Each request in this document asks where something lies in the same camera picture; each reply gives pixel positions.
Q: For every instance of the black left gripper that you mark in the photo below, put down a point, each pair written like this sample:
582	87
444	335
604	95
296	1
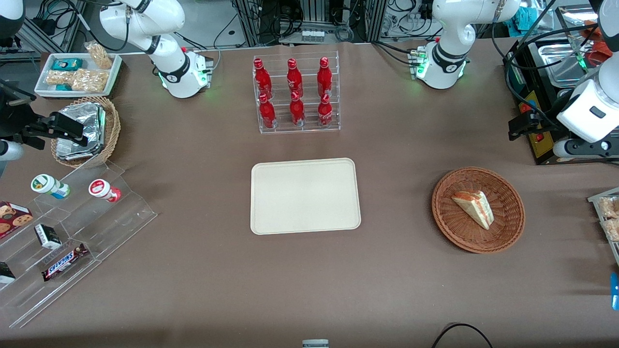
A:
542	122

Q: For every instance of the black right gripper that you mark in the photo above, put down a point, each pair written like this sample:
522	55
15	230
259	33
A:
13	121

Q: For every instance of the triangle sandwich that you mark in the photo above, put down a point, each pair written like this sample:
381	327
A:
476	208

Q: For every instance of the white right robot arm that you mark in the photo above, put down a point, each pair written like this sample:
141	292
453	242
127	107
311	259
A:
179	72

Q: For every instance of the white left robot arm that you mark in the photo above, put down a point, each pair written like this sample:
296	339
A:
442	67

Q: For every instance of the light tan wicker basket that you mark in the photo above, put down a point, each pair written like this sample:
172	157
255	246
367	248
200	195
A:
112	130

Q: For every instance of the white rectangular snack tray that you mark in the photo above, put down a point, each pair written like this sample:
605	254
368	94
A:
43	89

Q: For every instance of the clear tray with rim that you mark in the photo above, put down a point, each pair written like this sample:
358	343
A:
596	199

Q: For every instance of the brown round wicker basket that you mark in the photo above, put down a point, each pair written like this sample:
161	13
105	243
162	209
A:
452	227

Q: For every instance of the beige plastic tray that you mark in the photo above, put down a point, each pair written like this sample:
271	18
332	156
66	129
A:
304	195

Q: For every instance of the foil wrapped food packet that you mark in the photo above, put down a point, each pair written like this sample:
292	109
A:
72	152
89	118

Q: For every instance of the black food warmer appliance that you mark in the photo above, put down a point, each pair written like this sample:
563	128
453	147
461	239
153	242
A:
544	150

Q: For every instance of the small teal snack packet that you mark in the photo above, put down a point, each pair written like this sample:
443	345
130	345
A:
63	87

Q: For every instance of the large clear snack bag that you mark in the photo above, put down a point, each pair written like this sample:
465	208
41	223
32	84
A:
91	80

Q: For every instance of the small clear snack bag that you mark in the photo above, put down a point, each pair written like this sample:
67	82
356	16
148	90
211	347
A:
58	77

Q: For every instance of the green lid yogurt bottle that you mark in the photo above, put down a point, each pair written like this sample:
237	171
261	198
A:
48	185

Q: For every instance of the teal snack box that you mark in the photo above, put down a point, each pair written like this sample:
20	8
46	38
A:
66	64

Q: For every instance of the red lid yogurt bottle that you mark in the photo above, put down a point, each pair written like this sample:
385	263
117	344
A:
102	189

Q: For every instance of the small steel warmer pan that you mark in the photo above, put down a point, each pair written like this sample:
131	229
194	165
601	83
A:
558	63

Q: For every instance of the clear bag of peanuts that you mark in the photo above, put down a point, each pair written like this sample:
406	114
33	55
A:
100	55

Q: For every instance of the red fried food piece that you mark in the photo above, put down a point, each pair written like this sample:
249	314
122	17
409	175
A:
598	57

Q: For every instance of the clear acrylic step display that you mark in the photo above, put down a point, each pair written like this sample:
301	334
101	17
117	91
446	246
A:
111	227

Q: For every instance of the teal plastic bag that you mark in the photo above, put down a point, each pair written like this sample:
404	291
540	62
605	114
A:
529	17

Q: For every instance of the red chocolate cookie box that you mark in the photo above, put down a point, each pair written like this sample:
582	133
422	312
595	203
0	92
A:
12	220

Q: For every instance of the small black white box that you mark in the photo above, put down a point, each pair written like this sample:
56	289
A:
47	237

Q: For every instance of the orange fried food piece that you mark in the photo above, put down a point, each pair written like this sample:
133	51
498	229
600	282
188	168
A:
591	33

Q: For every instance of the pale crispy snack bag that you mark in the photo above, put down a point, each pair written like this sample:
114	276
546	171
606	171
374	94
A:
612	231
609	208

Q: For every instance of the snickers chocolate bar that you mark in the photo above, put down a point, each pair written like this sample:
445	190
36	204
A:
64	262

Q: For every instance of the black white snack pack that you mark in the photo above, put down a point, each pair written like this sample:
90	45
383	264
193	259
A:
6	274

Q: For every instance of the blue plastic object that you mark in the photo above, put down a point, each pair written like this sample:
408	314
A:
615	292

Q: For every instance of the red cola bottle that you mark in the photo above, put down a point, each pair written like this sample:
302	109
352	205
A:
293	78
262	79
267	113
325	112
324	77
297	111

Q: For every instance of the brown table cover cloth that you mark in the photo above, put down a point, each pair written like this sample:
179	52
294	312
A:
193	290

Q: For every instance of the clear acrylic bottle rack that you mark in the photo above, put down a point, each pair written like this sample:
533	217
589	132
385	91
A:
309	129

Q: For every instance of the white power strip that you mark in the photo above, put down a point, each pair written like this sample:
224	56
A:
313	36

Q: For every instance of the grey device block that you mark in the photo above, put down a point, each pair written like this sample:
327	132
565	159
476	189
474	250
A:
315	344

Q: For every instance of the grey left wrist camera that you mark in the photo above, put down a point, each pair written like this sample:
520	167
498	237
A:
580	149

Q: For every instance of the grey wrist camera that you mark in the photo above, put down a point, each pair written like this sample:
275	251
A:
580	149
10	151

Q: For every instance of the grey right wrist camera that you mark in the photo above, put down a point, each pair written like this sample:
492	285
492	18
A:
10	151

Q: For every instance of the aluminium frame rack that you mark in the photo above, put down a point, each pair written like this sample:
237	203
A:
367	19

